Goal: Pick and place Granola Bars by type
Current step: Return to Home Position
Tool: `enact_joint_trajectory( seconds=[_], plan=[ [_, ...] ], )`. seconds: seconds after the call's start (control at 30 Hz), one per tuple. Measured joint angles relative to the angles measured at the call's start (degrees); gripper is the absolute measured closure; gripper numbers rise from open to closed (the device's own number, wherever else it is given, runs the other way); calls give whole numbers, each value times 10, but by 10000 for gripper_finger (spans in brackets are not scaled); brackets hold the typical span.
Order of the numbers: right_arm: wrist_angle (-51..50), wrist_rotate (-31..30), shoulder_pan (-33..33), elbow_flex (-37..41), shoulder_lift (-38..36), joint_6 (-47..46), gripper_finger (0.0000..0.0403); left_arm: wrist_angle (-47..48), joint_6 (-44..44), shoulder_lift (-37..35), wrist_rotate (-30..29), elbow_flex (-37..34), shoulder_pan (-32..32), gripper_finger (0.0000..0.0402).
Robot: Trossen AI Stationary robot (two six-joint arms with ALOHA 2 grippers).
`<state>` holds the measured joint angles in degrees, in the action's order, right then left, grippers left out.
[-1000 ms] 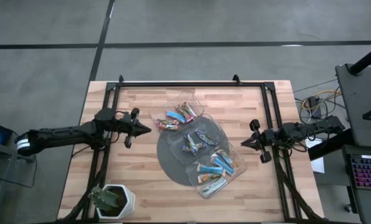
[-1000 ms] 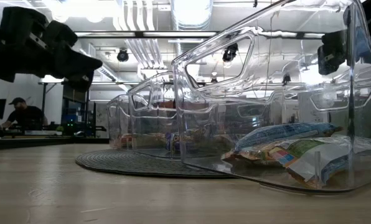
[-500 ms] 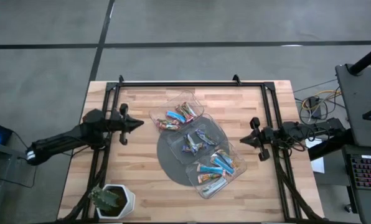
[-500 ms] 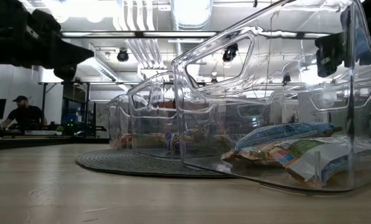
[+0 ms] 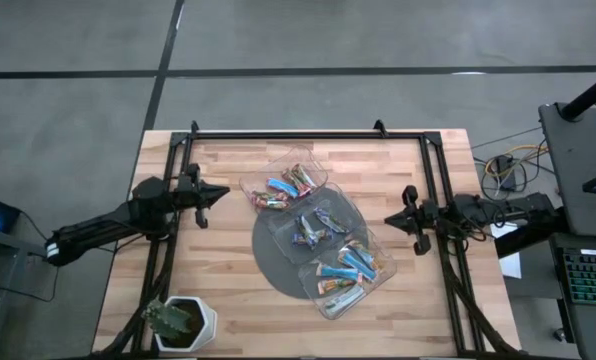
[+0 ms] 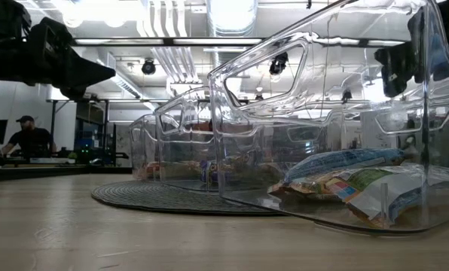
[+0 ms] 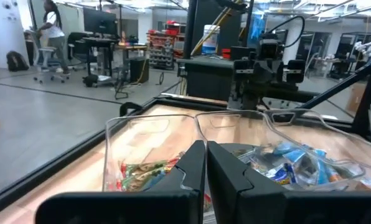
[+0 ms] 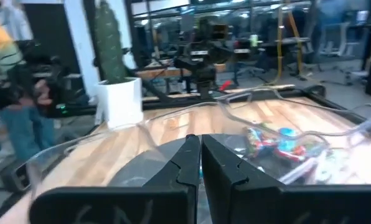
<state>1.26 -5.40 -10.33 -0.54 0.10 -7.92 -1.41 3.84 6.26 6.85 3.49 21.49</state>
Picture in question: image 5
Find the black power adapter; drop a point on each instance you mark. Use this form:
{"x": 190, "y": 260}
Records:
{"x": 505, "y": 172}

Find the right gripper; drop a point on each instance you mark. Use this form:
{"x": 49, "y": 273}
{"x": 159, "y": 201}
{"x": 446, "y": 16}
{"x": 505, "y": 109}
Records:
{"x": 428, "y": 217}

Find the black pole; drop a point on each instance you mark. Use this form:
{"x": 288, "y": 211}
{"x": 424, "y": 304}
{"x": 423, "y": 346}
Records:
{"x": 590, "y": 95}

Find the black caster wheel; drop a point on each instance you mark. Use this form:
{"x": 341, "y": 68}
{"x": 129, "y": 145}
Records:
{"x": 559, "y": 335}

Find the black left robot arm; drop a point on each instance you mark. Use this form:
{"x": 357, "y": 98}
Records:
{"x": 108, "y": 225}

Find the blue red-ended granola bar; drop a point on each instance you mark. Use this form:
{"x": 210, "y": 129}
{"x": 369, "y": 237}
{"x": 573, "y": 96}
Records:
{"x": 283, "y": 187}

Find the round grey woven placemat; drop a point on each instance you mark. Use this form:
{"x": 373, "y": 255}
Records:
{"x": 273, "y": 270}

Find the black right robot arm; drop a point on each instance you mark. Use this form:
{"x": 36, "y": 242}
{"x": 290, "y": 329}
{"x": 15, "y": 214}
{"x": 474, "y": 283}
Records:
{"x": 523, "y": 207}

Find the red green granola bar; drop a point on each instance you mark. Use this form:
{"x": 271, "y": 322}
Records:
{"x": 265, "y": 195}
{"x": 270, "y": 204}
{"x": 298, "y": 184}

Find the white paper sheet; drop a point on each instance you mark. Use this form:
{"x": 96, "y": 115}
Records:
{"x": 513, "y": 265}

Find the clear plastic bin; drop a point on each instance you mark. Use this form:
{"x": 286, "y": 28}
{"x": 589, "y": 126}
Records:
{"x": 278, "y": 160}
{"x": 283, "y": 225}
{"x": 380, "y": 282}

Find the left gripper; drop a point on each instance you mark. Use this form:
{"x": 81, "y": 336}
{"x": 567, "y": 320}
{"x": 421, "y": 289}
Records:
{"x": 190, "y": 195}

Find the backlit keyboard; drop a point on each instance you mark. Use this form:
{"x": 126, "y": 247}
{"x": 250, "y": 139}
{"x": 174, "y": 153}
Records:
{"x": 593, "y": 277}

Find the green cactus plant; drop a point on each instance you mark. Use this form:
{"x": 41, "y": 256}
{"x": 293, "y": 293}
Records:
{"x": 168, "y": 320}

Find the black aluminium table frame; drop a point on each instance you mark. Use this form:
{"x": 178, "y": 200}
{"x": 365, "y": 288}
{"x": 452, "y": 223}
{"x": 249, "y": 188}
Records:
{"x": 303, "y": 135}

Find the white hexagonal plant pot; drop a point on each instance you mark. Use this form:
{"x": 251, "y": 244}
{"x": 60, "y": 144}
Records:
{"x": 205, "y": 320}

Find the grey equipment stand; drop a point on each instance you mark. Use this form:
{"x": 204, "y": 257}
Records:
{"x": 578, "y": 175}

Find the black support beam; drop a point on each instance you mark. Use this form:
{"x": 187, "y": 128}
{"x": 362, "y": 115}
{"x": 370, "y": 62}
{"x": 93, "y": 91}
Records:
{"x": 528, "y": 245}

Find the grey metal cart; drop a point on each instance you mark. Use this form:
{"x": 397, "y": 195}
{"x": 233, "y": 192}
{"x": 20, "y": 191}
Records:
{"x": 28, "y": 248}

